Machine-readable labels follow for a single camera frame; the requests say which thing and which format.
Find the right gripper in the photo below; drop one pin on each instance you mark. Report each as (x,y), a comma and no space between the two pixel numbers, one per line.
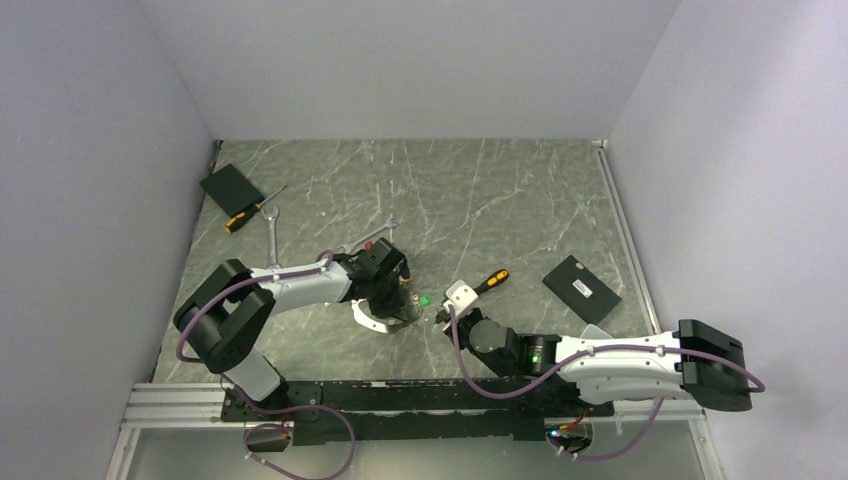
(466,317)

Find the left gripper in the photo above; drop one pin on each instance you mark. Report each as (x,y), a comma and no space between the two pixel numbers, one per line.
(395,309)

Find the metal key organizer plate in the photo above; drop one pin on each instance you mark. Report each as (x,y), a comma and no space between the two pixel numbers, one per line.
(388,325)

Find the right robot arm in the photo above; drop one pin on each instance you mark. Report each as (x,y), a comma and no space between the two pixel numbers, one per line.
(696,362)

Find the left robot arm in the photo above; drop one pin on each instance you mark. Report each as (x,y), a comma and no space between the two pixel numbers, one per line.
(220,323)

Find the silver wrench near plate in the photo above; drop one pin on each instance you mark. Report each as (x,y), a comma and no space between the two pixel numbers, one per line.
(390,223)

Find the right orange black screwdriver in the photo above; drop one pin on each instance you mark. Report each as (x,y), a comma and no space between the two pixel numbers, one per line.
(492,281)

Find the orange black screwdriver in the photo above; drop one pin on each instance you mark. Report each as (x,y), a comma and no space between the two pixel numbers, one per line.
(492,281)
(238,221)

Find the right black box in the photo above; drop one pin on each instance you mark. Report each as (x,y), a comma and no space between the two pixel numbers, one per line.
(581,291)

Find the black box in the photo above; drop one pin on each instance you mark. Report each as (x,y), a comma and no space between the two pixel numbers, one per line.
(581,291)
(231,190)

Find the silver wrench left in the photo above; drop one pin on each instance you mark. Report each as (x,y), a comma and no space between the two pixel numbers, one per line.
(270,215)

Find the left orange black screwdriver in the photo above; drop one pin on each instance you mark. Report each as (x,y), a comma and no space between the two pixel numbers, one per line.
(238,221)

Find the left black box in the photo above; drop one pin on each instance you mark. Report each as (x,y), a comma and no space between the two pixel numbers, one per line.
(231,190)

